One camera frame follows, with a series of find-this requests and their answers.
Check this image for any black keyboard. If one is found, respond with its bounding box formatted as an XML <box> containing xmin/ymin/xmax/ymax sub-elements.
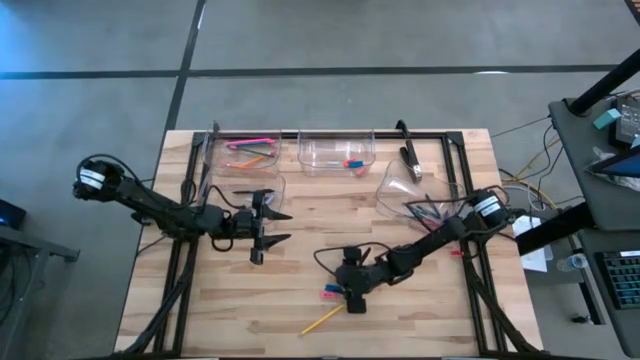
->
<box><xmin>594</xmin><ymin>248</ymin><xmax>640</xmax><ymax>310</ymax></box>

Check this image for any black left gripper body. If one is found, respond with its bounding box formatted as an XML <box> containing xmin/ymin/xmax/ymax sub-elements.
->
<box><xmin>219</xmin><ymin>189</ymin><xmax>265</xmax><ymax>265</ymax></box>

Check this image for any yellow pencil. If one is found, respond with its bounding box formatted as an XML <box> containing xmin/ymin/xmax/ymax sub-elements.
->
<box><xmin>299</xmin><ymin>304</ymin><xmax>347</xmax><ymax>337</ymax></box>

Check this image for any grey metal stand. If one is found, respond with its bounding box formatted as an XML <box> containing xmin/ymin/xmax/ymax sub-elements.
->
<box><xmin>0</xmin><ymin>197</ymin><xmax>81</xmax><ymax>360</ymax></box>

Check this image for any small teal box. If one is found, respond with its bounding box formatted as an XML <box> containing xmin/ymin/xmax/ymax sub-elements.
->
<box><xmin>593</xmin><ymin>108</ymin><xmax>623</xmax><ymax>131</ymax></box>

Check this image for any clear water bottle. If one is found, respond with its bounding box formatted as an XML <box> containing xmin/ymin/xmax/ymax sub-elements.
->
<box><xmin>555</xmin><ymin>252</ymin><xmax>590</xmax><ymax>274</ymax></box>

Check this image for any grey side table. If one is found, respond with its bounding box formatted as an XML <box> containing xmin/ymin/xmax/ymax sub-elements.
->
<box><xmin>547</xmin><ymin>94</ymin><xmax>640</xmax><ymax>234</ymax></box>

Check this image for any tilted blue screen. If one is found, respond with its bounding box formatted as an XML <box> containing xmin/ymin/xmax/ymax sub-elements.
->
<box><xmin>585</xmin><ymin>147</ymin><xmax>640</xmax><ymax>180</ymax></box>

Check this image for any black pole stand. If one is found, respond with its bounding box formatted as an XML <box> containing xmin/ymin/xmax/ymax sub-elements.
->
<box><xmin>568</xmin><ymin>48</ymin><xmax>640</xmax><ymax>117</ymax></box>

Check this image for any clear plastic bin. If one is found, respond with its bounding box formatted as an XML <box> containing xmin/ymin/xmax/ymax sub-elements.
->
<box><xmin>198</xmin><ymin>171</ymin><xmax>287</xmax><ymax>221</ymax></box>
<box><xmin>374</xmin><ymin>158</ymin><xmax>469</xmax><ymax>234</ymax></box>
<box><xmin>201</xmin><ymin>130</ymin><xmax>283</xmax><ymax>177</ymax></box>
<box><xmin>297</xmin><ymin>129</ymin><xmax>377</xmax><ymax>178</ymax></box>

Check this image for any grey desk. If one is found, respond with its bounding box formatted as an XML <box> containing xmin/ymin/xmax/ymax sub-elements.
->
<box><xmin>577</xmin><ymin>227</ymin><xmax>640</xmax><ymax>359</ymax></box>

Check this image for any green pencil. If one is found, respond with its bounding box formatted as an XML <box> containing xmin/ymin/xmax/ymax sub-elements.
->
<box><xmin>234</xmin><ymin>147</ymin><xmax>277</xmax><ymax>158</ymax></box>

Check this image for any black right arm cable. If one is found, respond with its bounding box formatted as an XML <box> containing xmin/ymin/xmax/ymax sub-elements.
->
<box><xmin>313</xmin><ymin>241</ymin><xmax>394</xmax><ymax>277</ymax></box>

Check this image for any black device box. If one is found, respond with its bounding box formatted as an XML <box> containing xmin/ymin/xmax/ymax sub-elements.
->
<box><xmin>607</xmin><ymin>92</ymin><xmax>640</xmax><ymax>149</ymax></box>

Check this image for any white paper sheet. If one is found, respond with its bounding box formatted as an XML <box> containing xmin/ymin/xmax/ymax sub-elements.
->
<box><xmin>510</xmin><ymin>214</ymin><xmax>551</xmax><ymax>274</ymax></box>

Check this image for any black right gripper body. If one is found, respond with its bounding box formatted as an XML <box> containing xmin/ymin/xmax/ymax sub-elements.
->
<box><xmin>334</xmin><ymin>245</ymin><xmax>390</xmax><ymax>315</ymax></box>

